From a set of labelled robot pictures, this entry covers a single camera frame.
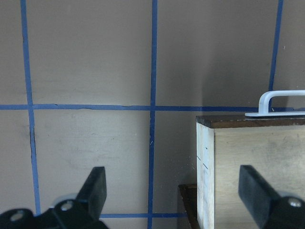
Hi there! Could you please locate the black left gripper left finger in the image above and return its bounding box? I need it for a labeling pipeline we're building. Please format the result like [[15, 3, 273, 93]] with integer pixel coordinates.
[[76, 167, 107, 220]]

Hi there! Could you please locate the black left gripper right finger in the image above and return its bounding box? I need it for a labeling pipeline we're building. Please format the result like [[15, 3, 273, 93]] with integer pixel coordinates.
[[238, 165, 281, 228]]

